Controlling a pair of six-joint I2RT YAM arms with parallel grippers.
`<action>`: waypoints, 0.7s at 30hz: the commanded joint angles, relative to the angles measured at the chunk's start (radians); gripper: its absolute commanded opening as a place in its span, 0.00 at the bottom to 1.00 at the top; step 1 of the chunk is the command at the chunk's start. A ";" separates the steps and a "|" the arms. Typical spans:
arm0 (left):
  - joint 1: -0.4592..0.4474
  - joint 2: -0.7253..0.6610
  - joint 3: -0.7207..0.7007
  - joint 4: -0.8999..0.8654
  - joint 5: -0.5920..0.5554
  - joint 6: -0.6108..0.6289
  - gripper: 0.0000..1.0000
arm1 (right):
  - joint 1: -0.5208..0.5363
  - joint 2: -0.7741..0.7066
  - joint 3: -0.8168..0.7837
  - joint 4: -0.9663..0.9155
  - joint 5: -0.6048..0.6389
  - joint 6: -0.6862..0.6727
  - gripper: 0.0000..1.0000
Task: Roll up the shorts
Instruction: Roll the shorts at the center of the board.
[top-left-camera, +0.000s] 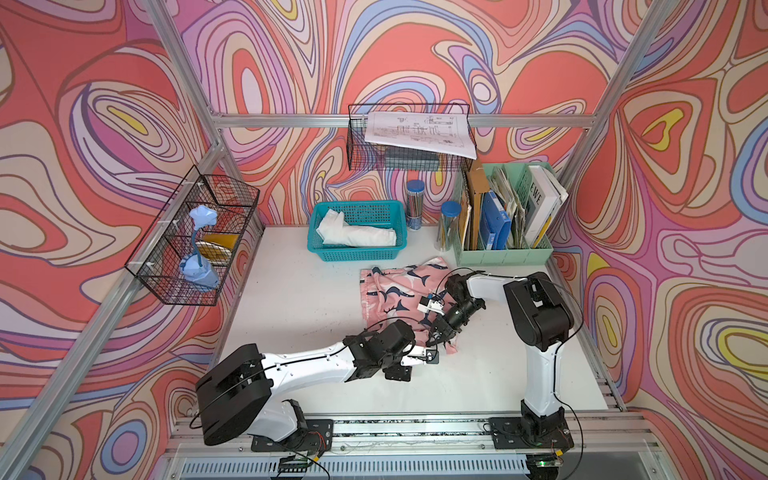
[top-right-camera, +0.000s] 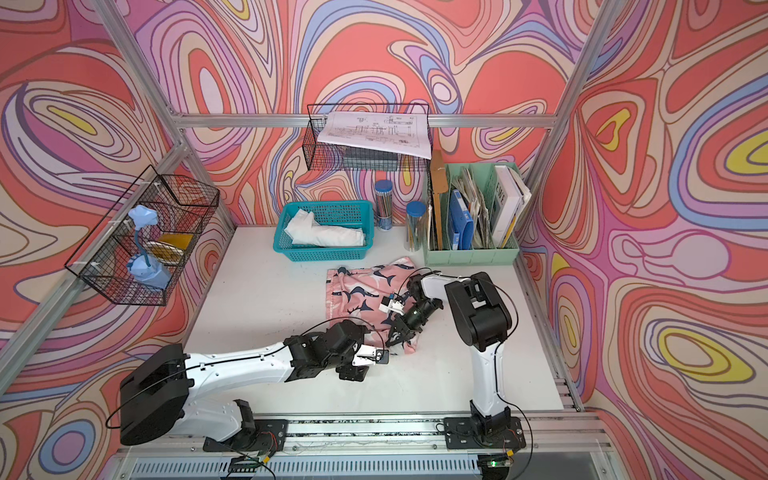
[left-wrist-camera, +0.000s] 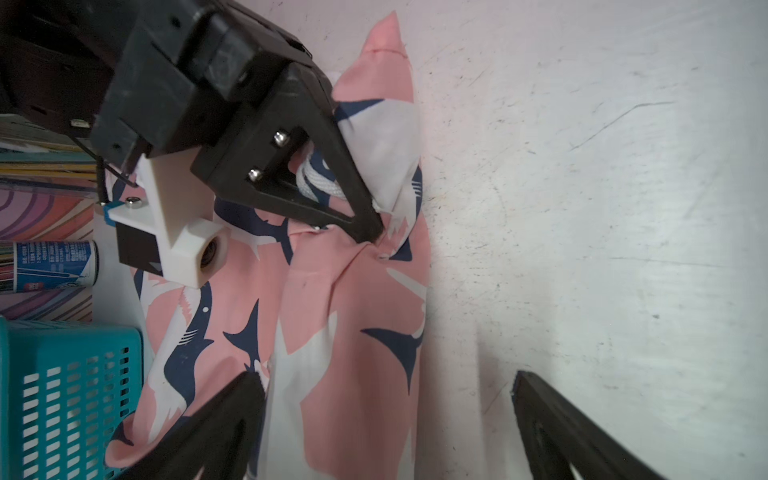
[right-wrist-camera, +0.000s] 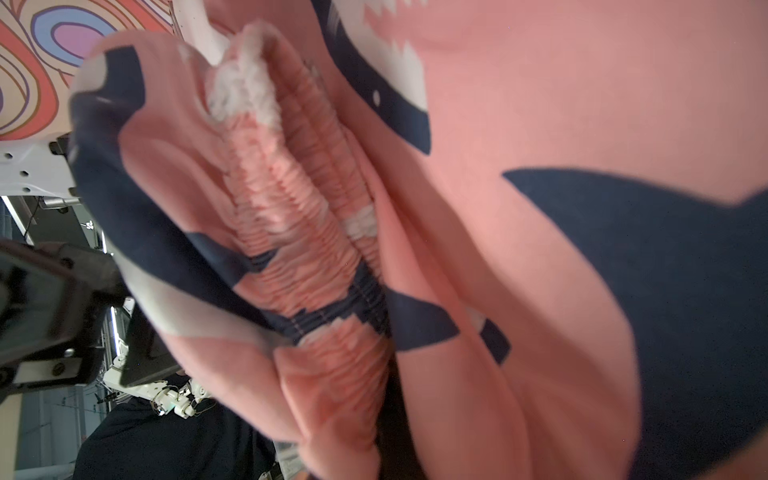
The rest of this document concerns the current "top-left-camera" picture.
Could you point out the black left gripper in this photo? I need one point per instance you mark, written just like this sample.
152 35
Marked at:
399 372

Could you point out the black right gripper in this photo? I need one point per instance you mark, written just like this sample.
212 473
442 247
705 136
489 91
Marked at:
448 330

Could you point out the pink shark print shorts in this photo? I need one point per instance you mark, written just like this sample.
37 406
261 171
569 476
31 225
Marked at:
396 293

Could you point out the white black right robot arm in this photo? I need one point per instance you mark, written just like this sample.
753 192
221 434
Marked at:
543 322

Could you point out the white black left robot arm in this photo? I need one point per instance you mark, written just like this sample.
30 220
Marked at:
245 392

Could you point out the mint green file organizer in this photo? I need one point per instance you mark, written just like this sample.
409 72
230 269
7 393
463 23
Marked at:
520 178

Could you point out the blue binder folder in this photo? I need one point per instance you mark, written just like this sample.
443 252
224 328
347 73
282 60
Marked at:
495 223

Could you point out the blue lid straw tube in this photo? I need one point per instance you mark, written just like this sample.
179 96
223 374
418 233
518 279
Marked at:
449 215

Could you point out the white folded cloth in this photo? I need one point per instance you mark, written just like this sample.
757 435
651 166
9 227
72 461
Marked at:
334 230

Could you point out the teal plastic basket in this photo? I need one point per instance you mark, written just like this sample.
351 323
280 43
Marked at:
382 214

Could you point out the blue lid pencil tube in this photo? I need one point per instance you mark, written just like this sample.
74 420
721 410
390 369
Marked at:
414 197

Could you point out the stack of worn papers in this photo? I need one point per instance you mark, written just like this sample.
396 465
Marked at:
513 207

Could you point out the brown cardboard folder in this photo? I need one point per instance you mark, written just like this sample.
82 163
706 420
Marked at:
477 187

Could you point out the white yellow book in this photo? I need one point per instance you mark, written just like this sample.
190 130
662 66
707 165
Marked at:
546 196

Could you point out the yellow item in basket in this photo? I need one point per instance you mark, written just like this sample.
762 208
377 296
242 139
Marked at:
217 248

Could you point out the white printed paper sheet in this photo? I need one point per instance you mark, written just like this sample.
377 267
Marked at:
439 133

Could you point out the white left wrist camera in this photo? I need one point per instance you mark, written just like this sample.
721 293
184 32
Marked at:
420 356

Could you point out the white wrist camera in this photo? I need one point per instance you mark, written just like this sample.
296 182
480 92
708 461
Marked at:
431 303
420 356

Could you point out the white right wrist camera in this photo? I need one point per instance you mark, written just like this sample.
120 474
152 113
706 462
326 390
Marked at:
431 303

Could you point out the black wire wall basket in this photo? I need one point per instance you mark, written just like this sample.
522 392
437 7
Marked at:
364 156

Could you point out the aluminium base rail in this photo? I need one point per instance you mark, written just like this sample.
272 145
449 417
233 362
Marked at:
607 445

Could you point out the black wire side basket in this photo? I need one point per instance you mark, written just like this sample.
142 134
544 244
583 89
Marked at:
155 262

